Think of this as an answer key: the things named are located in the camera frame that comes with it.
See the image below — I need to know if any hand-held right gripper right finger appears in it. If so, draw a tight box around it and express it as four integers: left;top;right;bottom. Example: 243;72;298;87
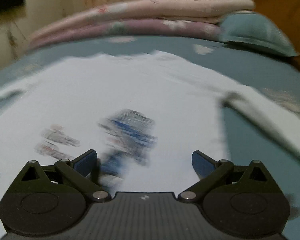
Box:
177;150;268;202

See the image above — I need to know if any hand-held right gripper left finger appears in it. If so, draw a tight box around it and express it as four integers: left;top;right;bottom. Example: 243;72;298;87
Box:
20;149;110;202

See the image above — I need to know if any white printed t-shirt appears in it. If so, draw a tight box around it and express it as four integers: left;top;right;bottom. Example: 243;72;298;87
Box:
0;50;300;240

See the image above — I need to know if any teal floral bed sheet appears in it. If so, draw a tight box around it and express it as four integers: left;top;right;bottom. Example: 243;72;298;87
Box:
0;36;300;240

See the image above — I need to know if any teal floral pillow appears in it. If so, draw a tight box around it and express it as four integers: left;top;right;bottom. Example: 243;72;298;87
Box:
219;12;299;57

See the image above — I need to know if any purple floral quilt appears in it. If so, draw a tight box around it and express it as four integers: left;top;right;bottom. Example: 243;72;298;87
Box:
27;17;223;53

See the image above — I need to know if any pink floral quilt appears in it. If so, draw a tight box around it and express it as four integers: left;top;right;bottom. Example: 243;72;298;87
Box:
30;0;255;43

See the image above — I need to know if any wooden bed headboard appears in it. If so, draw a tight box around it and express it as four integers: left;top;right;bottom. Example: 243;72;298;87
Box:
252;0;300;80

